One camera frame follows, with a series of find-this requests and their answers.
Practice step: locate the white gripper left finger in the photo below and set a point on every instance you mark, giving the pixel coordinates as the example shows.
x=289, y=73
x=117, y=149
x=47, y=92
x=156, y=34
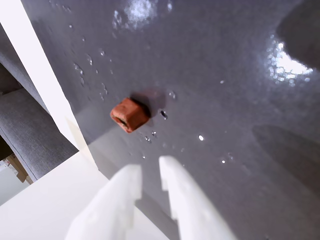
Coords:
x=112, y=205

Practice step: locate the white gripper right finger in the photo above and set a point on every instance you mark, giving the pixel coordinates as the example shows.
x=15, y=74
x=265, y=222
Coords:
x=190, y=205

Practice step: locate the orange-red cube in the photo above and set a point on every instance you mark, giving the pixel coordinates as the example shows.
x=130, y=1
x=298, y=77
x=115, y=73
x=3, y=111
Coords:
x=130, y=115

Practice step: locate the cardboard box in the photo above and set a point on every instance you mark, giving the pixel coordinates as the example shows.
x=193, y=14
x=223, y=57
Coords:
x=17, y=167

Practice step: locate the grey upholstered furniture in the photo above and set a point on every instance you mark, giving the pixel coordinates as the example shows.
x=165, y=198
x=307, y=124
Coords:
x=27, y=125

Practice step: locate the dark grey table mat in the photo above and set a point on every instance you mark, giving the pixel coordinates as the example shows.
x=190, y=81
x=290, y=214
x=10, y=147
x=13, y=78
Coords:
x=212, y=87

